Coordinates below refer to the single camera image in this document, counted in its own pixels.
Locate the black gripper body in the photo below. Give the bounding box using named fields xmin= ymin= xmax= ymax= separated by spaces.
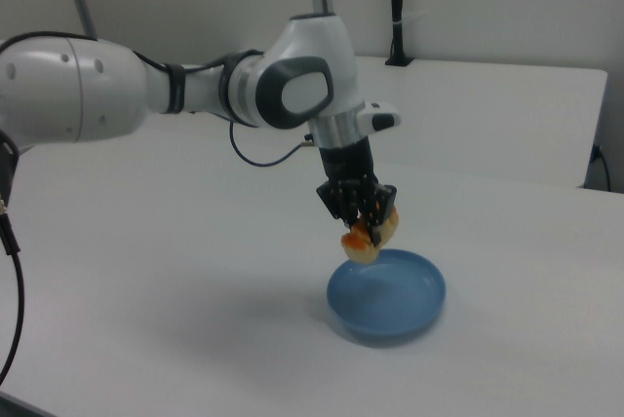
xmin=315 ymin=137 xmax=400 ymax=226

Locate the orange glazed bread loaf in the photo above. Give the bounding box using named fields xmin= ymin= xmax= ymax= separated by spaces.
xmin=339 ymin=204 xmax=402 ymax=265

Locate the blue round plate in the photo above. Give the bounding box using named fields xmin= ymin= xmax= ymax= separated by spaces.
xmin=326 ymin=247 xmax=449 ymax=341

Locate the thin blue cable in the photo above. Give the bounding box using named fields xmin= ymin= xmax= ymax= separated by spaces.
xmin=228 ymin=122 xmax=314 ymax=168

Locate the black clamp camera pole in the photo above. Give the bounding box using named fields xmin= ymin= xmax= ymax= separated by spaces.
xmin=384 ymin=0 xmax=415 ymax=67

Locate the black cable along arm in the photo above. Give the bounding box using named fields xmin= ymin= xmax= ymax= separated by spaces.
xmin=0 ymin=32 xmax=265 ymax=73

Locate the black cable by table edge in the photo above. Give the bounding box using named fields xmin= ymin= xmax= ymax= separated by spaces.
xmin=591 ymin=143 xmax=612 ymax=192

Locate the thick black cable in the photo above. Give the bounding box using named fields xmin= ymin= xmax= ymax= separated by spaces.
xmin=0 ymin=128 xmax=26 ymax=392

